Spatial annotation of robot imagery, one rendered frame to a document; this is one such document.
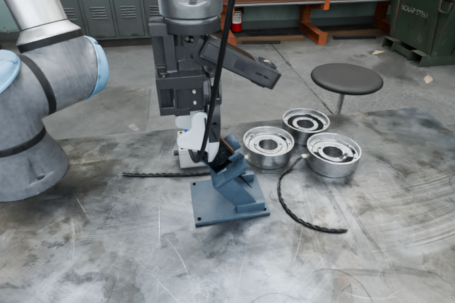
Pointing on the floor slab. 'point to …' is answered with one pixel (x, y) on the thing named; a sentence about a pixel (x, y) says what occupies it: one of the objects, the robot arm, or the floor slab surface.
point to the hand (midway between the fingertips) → (212, 147)
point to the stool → (346, 80)
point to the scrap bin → (422, 21)
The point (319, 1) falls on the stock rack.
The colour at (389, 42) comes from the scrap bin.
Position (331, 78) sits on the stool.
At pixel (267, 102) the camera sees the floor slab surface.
